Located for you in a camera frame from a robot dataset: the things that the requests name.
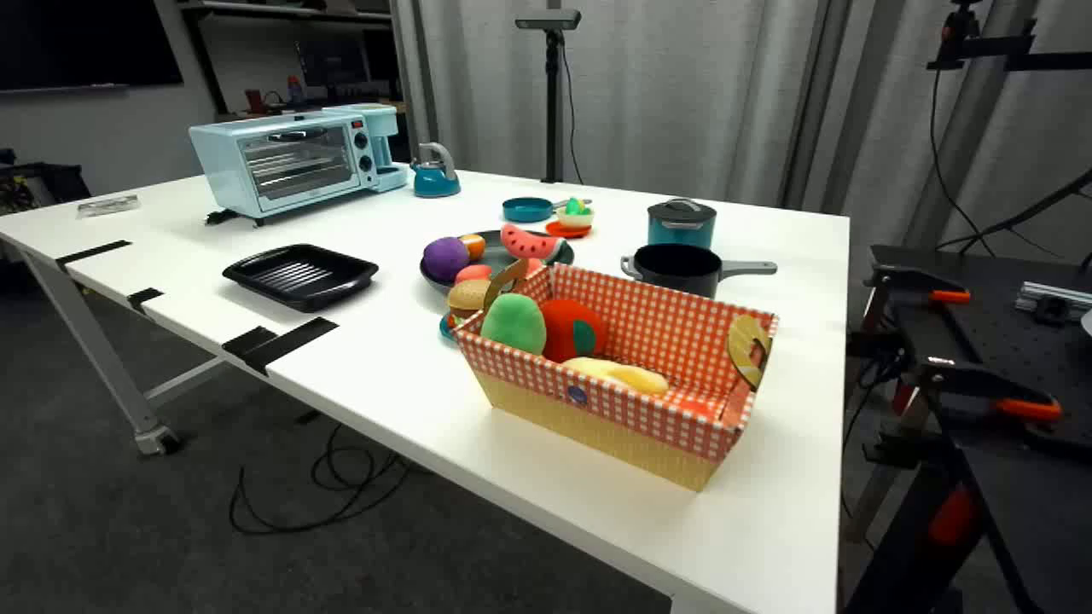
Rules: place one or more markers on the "small blue pan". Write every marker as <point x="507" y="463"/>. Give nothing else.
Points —
<point x="528" y="210"/>

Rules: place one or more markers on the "red plush fruit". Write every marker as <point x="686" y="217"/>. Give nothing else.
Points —
<point x="570" y="330"/>

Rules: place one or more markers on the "green plush fruit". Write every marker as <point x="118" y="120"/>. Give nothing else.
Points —
<point x="514" y="321"/>

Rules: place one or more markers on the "watermelon slice toy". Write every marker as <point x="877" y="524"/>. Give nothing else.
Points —
<point x="529" y="245"/>

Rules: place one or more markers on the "dark grey plate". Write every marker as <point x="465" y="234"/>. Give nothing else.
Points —
<point x="501" y="253"/>

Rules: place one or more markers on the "burger toy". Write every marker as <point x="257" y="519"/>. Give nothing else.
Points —
<point x="465" y="298"/>

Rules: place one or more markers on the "orange slice toy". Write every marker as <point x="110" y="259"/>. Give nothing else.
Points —
<point x="477" y="246"/>

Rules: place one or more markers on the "yellow plush fruit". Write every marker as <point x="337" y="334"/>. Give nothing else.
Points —
<point x="619" y="376"/>

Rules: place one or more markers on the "small teal plate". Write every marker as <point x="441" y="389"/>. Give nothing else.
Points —
<point x="449" y="330"/>

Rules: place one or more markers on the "green yellow toy food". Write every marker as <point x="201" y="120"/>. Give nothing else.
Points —
<point x="574" y="210"/>

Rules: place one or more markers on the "purple eggplant toy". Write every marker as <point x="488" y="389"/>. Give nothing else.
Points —
<point x="441" y="260"/>

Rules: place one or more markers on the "red checkered cardboard basket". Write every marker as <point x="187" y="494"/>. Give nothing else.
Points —
<point x="603" y="429"/>

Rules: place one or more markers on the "teal cup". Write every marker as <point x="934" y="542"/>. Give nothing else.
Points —
<point x="680" y="234"/>

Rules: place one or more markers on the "teal kettle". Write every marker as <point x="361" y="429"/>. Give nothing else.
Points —
<point x="435" y="177"/>

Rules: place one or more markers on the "black tripod stand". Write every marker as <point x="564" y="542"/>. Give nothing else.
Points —
<point x="553" y="91"/>

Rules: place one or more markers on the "black baking tray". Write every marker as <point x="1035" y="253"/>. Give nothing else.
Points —
<point x="303" y="278"/>

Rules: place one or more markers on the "wide black tape strip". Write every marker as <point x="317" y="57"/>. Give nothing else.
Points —
<point x="279" y="342"/>

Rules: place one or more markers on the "light grey curtain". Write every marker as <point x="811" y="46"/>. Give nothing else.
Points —
<point x="738" y="91"/>

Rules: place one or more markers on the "light blue toaster oven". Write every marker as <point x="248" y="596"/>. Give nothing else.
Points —
<point x="292" y="157"/>

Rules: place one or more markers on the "white label sticker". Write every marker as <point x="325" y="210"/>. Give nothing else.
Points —
<point x="108" y="205"/>

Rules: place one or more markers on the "grey box device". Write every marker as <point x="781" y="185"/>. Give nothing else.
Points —
<point x="1053" y="303"/>

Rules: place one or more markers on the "black metal cart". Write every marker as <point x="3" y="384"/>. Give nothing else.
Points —
<point x="1026" y="480"/>

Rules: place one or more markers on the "dark wall shelf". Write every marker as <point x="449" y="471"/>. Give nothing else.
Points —
<point x="294" y="57"/>

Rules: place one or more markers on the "white table leg frame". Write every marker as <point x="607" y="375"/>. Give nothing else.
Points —
<point x="108" y="362"/>

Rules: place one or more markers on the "black wall screen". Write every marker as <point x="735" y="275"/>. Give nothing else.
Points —
<point x="79" y="38"/>

